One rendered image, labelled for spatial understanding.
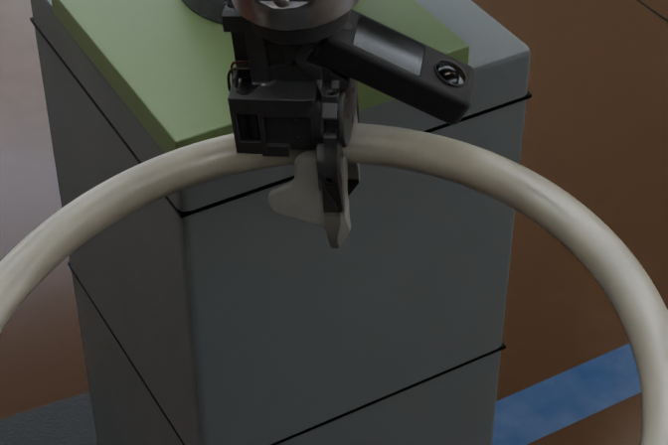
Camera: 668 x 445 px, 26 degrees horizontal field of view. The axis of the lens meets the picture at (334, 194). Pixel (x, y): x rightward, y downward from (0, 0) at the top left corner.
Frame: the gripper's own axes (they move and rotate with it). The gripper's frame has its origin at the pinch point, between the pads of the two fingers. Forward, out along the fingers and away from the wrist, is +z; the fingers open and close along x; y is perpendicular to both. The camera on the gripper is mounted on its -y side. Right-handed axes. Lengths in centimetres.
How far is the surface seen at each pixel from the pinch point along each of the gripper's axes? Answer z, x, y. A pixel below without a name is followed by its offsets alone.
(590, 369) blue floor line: 103, -71, -22
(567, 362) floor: 103, -72, -18
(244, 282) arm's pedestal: 26.8, -16.2, 14.7
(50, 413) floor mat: 94, -48, 59
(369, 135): -8.3, 0.7, -2.2
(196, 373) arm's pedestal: 36.4, -11.9, 20.2
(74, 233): -7.0, 10.8, 17.8
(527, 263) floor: 104, -95, -11
